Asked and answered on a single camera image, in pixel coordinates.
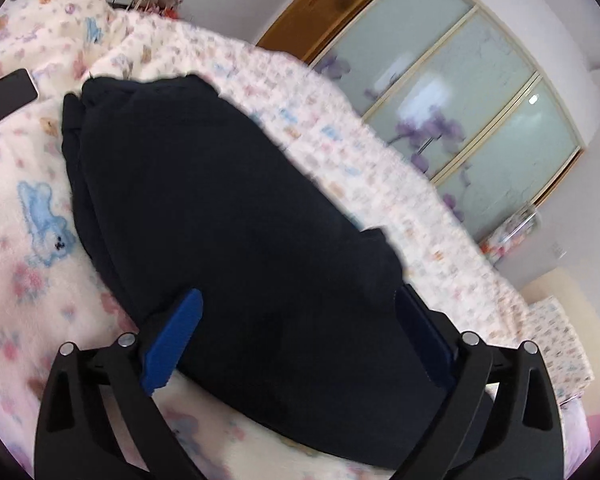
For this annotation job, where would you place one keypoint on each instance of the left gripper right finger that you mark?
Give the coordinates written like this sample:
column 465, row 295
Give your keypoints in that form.
column 499, row 418

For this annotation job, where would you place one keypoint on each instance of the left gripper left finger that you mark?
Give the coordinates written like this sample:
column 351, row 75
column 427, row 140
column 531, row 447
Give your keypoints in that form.
column 74, row 437

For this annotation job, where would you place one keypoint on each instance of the black pants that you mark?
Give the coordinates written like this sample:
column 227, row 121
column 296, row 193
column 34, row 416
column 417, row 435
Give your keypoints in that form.
column 174, row 189

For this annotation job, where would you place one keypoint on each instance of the patterned pillow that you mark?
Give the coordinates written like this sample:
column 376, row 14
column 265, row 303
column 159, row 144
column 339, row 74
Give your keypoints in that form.
column 562, row 350

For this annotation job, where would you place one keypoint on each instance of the cream bed headboard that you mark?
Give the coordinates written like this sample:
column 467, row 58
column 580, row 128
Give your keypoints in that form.
column 582, row 316

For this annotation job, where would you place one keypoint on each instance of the pink patterned bed blanket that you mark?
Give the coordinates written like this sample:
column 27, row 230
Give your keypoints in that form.
column 49, row 290

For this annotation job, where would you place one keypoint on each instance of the clear jar of plush toys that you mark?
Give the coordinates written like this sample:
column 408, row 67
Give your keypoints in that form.
column 511, row 233

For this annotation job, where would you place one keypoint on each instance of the black smartphone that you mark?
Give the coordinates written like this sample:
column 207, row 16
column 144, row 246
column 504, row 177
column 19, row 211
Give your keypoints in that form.
column 17, row 90

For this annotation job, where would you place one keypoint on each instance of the glass sliding wardrobe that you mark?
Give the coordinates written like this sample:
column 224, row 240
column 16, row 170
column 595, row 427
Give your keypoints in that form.
column 447, row 87

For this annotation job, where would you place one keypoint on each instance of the brown wooden door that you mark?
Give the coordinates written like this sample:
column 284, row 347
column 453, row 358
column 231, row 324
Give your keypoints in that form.
column 306, row 27

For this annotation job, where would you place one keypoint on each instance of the white wall switch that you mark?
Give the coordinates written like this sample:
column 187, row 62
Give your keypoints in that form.
column 557, row 251

